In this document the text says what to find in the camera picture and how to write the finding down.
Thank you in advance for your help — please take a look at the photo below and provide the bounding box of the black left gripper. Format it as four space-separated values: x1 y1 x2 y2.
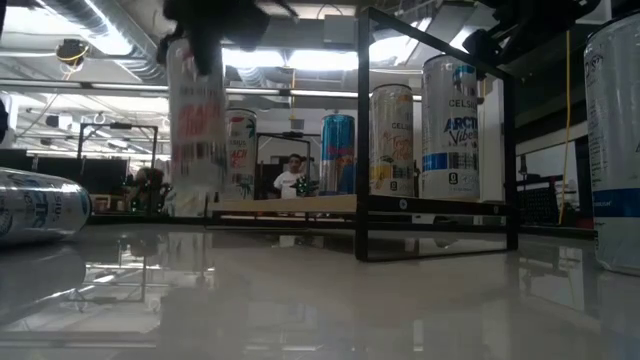
157 0 299 76

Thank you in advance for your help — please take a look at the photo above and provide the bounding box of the Celsius Peach Vibe can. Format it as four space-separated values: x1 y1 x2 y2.
166 37 230 217
223 108 258 201

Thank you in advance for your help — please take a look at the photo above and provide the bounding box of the Celsius Arctic Vibe can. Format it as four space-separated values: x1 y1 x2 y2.
0 167 93 247
583 14 640 278
421 53 482 201

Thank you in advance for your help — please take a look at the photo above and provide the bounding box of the Celsius Tropical Vibe can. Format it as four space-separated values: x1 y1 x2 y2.
369 83 415 198

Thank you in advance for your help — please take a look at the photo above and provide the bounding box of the blue silver Red Bull can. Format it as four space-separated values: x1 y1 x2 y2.
319 113 357 197

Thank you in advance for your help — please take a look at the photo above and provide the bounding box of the long LED light bar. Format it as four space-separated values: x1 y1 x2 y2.
0 78 424 100

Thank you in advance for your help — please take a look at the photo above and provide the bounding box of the bright ceiling light panel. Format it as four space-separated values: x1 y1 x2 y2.
222 47 362 71

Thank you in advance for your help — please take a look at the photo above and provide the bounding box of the black background robot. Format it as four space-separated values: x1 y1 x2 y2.
124 167 174 215

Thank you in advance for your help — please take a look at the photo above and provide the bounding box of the grey ceiling box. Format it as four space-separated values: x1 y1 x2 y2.
322 14 359 47

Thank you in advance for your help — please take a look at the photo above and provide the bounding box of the person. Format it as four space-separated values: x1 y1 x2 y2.
273 153 307 200

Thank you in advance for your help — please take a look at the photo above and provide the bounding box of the small wooden rack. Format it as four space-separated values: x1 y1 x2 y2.
89 193 126 212

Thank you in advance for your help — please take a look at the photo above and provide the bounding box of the black workcell frame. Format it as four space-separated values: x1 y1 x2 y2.
77 121 160 216

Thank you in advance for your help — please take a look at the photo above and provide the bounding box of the hanging black camera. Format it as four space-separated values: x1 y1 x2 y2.
54 38 91 69

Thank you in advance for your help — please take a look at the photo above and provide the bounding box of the black wire rack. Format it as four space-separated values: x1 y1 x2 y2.
517 173 564 226

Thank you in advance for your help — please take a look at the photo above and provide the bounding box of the wooden shelf black metal frame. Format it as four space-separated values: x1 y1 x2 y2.
204 5 519 264

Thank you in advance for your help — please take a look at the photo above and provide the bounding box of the black table frame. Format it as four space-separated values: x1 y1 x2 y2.
89 213 596 241

